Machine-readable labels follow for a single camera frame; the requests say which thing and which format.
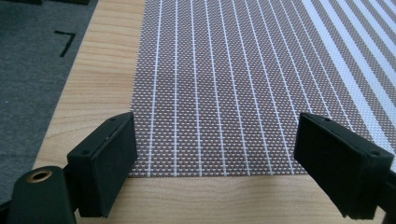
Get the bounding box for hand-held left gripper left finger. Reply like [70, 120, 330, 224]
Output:
[66, 111, 138, 218]

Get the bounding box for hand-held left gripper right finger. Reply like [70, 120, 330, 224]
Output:
[293, 112, 395, 220]

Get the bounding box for brown white striped woven placemat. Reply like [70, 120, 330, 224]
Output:
[127, 0, 396, 178]

